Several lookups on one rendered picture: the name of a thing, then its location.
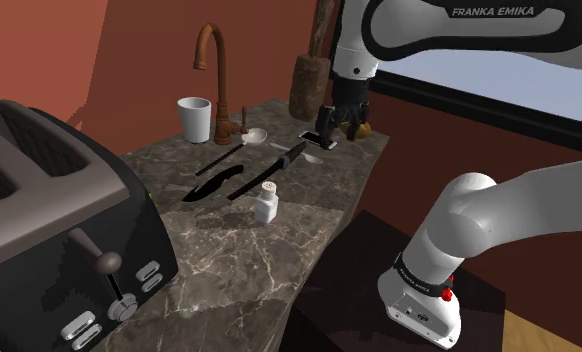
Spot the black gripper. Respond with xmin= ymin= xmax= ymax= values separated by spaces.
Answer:
xmin=314 ymin=73 xmax=371 ymax=144

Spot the yellow-brown round fruit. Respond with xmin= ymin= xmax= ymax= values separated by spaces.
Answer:
xmin=339 ymin=120 xmax=373 ymax=139

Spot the black and white phone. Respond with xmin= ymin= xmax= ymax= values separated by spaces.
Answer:
xmin=297 ymin=128 xmax=339 ymax=151

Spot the small white spoon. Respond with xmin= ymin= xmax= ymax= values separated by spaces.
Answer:
xmin=269 ymin=142 xmax=325 ymax=165

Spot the brown wooden mallet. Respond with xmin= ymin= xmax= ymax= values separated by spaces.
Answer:
xmin=287 ymin=0 xmax=339 ymax=123

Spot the white salt shaker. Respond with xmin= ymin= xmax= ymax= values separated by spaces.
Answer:
xmin=254 ymin=180 xmax=280 ymax=225

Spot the brown curved faucet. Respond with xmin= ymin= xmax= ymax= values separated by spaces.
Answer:
xmin=192 ymin=22 xmax=251 ymax=146

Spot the all-black knife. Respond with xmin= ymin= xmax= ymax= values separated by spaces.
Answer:
xmin=181 ymin=164 xmax=245 ymax=204

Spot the white cup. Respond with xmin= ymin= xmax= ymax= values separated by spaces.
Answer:
xmin=176 ymin=96 xmax=213 ymax=145

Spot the black-framed window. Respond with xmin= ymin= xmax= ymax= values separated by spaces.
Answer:
xmin=329 ymin=0 xmax=582 ymax=158

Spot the dark robot stand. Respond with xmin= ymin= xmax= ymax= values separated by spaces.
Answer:
xmin=278 ymin=209 xmax=507 ymax=352

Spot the black and grey toaster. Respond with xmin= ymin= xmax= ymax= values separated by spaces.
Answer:
xmin=0 ymin=99 xmax=181 ymax=352

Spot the long black-handled knife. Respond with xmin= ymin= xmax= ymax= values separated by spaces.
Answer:
xmin=226 ymin=140 xmax=308 ymax=202

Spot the black-handled white spoon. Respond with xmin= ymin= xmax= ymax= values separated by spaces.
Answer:
xmin=194 ymin=127 xmax=269 ymax=178

